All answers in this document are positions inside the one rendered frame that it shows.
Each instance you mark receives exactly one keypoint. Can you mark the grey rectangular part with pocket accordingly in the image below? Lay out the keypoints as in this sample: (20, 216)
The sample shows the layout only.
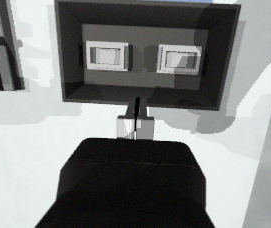
(107, 55)
(182, 60)

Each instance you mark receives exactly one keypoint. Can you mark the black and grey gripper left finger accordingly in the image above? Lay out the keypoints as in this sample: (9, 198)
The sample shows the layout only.
(126, 124)

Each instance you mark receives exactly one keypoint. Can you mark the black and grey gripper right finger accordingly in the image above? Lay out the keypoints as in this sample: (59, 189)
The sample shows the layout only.
(144, 124)

